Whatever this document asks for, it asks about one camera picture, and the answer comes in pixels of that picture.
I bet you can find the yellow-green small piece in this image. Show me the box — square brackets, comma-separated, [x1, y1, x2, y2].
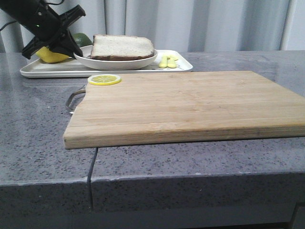
[158, 54, 168, 68]
[167, 54, 178, 68]

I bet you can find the yellow lemon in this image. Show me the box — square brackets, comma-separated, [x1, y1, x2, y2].
[35, 47, 69, 63]

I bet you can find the bread slice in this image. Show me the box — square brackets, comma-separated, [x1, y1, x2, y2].
[91, 34, 154, 61]

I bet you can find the grey curtain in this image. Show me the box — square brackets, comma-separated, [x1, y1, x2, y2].
[0, 0, 305, 53]

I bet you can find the white rectangular tray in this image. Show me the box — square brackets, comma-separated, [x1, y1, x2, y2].
[20, 50, 193, 78]

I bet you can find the white round plate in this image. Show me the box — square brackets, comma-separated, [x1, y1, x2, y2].
[74, 45, 158, 71]

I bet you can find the left yellow-green small piece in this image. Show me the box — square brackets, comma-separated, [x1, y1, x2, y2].
[158, 54, 168, 68]

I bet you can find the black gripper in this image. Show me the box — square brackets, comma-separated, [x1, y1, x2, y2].
[0, 0, 86, 59]

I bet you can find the right yellow-green small piece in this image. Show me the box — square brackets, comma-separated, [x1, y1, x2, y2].
[167, 54, 178, 68]

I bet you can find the wooden cutting board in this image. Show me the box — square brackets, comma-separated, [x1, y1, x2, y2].
[63, 71, 305, 149]

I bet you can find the lemon slice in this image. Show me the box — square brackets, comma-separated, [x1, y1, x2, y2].
[88, 74, 122, 86]

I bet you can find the green lime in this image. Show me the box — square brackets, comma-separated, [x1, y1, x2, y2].
[72, 33, 92, 47]

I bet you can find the metal cutting board handle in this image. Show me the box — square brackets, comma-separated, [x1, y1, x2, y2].
[65, 85, 86, 115]

